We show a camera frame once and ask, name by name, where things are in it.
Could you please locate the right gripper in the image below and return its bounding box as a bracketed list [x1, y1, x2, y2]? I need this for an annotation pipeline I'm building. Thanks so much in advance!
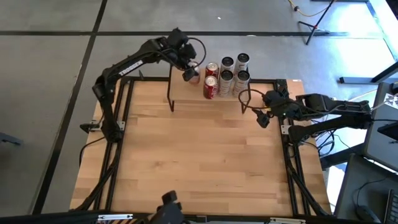
[252, 88, 304, 129]

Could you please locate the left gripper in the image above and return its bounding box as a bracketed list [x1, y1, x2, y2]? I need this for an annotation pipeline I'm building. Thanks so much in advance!
[167, 27, 197, 83]

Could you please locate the pink Spindrift can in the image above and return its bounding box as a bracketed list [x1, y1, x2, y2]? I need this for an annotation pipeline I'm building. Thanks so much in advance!
[187, 60, 201, 85]

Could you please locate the red Coca-Cola can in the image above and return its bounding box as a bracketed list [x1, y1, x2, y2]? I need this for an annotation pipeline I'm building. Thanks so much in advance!
[203, 75, 219, 100]
[205, 62, 220, 78]

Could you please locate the slim white can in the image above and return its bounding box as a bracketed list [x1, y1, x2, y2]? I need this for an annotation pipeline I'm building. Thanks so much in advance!
[232, 70, 251, 97]
[233, 52, 251, 75]
[219, 56, 235, 74]
[218, 69, 234, 97]

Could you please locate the wooden shelf with black legs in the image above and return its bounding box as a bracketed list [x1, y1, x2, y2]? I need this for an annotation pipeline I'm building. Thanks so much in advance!
[167, 63, 252, 114]

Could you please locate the black tripod stand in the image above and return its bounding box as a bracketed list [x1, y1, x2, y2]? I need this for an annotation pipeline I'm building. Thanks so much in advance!
[297, 0, 338, 46]

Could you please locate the black desk foot bar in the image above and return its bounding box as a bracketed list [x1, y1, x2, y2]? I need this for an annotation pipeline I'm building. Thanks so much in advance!
[338, 62, 398, 85]

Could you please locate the grey desk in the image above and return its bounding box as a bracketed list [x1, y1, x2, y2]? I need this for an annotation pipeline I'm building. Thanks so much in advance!
[363, 81, 398, 172]
[334, 154, 398, 223]

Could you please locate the black desk monitor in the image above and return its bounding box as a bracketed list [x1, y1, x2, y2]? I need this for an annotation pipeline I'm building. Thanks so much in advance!
[377, 121, 398, 141]

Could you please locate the white fiducial marker tag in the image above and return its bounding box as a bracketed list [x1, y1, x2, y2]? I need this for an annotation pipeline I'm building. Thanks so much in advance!
[384, 92, 398, 110]

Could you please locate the black computer mouse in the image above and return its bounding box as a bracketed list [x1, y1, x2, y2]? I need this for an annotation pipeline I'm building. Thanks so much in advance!
[355, 205, 382, 224]

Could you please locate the black keyboard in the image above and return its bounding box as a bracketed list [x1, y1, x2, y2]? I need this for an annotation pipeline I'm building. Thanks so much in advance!
[384, 189, 398, 224]

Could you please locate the grey furniture leg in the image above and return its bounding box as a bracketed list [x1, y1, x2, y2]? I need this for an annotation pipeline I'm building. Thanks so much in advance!
[0, 132, 24, 146]

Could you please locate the black front crossbar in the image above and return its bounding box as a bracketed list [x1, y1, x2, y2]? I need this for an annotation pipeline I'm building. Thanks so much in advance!
[0, 211, 398, 224]

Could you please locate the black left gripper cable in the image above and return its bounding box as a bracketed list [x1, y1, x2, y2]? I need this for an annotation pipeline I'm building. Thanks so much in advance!
[186, 37, 207, 68]

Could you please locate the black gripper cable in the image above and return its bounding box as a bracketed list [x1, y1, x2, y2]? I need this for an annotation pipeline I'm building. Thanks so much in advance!
[238, 88, 268, 110]
[186, 37, 207, 68]

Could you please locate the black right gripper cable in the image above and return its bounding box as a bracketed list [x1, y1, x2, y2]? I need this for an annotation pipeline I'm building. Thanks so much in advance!
[238, 88, 268, 110]

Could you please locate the black aluminium table frame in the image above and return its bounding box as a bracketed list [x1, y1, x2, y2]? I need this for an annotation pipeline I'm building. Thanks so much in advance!
[70, 70, 332, 217]

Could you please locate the yellow cable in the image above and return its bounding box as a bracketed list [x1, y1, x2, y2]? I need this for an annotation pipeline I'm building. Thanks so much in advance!
[287, 0, 330, 18]

